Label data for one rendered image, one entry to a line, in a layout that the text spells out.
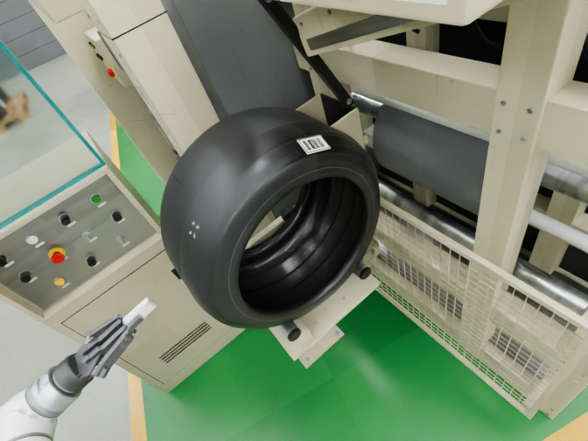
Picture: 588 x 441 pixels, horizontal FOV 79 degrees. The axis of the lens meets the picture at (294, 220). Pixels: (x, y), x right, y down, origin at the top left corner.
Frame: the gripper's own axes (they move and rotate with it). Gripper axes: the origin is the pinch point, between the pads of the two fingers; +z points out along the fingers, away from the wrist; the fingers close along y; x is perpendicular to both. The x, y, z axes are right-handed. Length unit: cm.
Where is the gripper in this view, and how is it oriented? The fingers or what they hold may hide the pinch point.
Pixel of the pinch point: (140, 312)
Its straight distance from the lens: 88.8
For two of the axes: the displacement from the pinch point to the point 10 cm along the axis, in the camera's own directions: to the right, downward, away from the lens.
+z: 7.2, -6.8, 1.3
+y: -5.8, -4.8, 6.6
